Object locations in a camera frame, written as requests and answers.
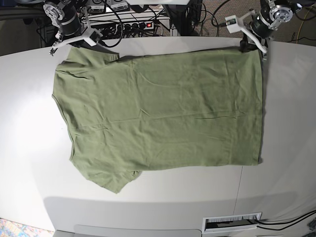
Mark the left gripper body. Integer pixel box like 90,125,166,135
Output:
239,9,273,60

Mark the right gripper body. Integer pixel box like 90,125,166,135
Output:
49,7,101,56

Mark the green T-shirt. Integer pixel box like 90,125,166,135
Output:
52,48,263,193

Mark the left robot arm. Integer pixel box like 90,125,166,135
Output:
237,0,303,56

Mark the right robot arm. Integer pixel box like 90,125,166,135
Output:
43,0,103,56

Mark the black power strip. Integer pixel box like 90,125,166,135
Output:
95,22,156,34

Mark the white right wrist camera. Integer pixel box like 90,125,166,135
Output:
85,31,102,46

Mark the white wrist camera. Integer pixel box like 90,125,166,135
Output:
225,15,242,34
85,31,102,46

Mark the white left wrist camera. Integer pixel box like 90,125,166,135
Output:
225,15,242,34

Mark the table cable grommet slot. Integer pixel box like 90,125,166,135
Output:
202,212,262,234

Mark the black cables bottom right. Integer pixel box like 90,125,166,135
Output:
256,209,316,232

